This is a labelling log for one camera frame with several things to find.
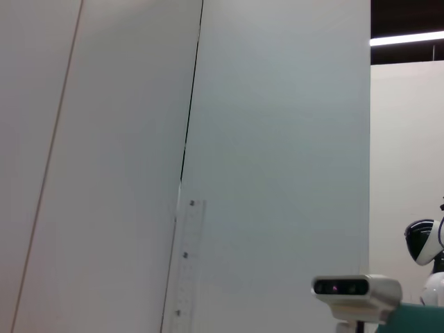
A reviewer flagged transparent plastic ruler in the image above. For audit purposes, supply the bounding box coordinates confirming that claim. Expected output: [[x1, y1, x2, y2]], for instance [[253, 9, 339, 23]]
[[169, 183, 207, 333]]

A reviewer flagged white robot head black visor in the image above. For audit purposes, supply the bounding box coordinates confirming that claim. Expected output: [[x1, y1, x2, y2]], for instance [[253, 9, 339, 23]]
[[404, 218, 444, 267]]

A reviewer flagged ceiling strip light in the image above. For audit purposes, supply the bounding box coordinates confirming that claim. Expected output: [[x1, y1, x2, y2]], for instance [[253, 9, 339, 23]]
[[369, 31, 444, 47]]

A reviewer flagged teal office chair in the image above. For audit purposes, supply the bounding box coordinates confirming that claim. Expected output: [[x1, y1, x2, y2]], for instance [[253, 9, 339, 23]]
[[376, 300, 444, 333]]

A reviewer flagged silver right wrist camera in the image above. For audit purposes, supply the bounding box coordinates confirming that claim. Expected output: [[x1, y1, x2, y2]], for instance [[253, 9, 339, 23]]
[[311, 273, 403, 333]]

